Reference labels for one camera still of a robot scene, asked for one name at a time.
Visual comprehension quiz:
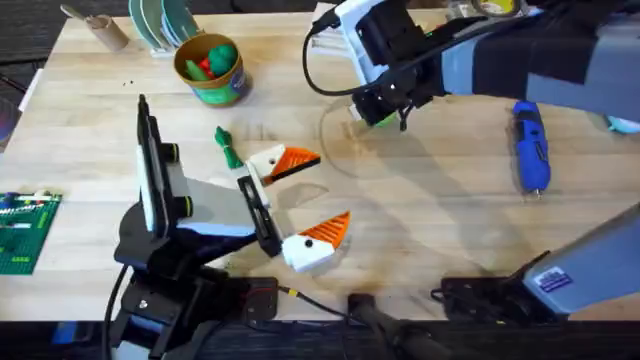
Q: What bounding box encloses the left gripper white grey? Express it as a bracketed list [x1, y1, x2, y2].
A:
[160, 142, 338, 274]

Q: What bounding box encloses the orange ribbed wedge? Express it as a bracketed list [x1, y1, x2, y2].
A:
[298, 210, 352, 250]

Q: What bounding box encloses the tape roll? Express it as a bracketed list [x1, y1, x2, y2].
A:
[468, 0, 525, 19]

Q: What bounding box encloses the black left wrist plate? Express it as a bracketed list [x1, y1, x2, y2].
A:
[136, 93, 170, 239]

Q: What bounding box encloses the round tub with toys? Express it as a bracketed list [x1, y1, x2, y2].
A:
[172, 31, 252, 108]

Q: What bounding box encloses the black stand pole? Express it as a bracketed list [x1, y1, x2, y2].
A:
[346, 292, 454, 360]

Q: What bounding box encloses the white plate rack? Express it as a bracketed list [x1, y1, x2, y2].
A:
[148, 43, 177, 60]

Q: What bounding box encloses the teal plate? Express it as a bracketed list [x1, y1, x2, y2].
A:
[139, 0, 175, 50]
[127, 0, 153, 50]
[160, 0, 202, 47]

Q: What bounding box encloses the pale teal object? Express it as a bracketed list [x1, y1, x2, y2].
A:
[606, 114, 640, 136]

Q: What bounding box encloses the cardboard tube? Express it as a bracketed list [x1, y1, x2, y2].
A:
[84, 13, 132, 53]

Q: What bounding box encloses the green board with blocks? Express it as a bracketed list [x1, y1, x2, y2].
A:
[0, 189, 64, 277]

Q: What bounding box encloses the grey stick tool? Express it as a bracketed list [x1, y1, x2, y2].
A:
[59, 3, 90, 22]

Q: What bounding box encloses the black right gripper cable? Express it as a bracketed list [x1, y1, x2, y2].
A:
[300, 8, 382, 98]

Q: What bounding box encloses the black cable with yellow plug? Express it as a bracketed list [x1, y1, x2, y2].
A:
[276, 284, 362, 322]

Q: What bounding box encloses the black rail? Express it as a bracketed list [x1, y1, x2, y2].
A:
[0, 319, 640, 360]

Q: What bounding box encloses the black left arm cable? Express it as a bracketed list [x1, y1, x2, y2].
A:
[101, 263, 132, 360]

